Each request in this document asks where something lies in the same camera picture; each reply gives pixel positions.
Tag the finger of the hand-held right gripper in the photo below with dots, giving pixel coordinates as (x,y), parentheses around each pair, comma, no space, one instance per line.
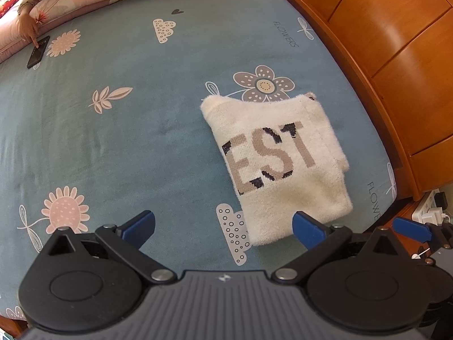
(410,228)

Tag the wooden bed headboard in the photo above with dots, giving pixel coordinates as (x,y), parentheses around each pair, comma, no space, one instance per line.
(389,42)

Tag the blue floral bed sheet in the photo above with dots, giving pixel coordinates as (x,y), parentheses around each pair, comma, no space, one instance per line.
(141,113)

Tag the white wall-side power strip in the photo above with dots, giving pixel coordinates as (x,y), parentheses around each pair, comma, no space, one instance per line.
(430,210)

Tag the wooden bed side rail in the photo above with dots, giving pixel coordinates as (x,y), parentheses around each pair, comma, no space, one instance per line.
(9,326)

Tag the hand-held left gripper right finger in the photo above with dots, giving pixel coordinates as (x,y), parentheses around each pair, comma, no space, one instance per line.
(308,230)

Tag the white fuzzy knit sweater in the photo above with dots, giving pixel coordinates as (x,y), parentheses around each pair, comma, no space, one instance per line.
(283,170)

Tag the black smartphone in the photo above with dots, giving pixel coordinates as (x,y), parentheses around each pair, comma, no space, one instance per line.
(38,52)

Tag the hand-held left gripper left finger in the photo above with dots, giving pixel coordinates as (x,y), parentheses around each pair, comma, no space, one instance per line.
(139,225)

